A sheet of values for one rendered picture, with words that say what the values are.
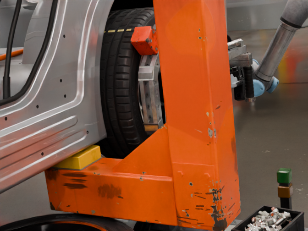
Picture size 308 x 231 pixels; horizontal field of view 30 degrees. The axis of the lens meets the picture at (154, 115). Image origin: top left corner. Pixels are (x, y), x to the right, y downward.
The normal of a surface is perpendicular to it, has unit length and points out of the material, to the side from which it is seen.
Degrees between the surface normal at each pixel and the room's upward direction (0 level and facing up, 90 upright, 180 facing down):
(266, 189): 0
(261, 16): 107
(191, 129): 90
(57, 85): 90
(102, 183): 90
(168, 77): 90
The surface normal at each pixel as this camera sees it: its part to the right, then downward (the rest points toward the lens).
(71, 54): 0.87, 0.02
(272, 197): -0.11, -0.96
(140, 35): -0.42, -0.50
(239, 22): -0.24, 0.56
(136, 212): -0.48, 0.26
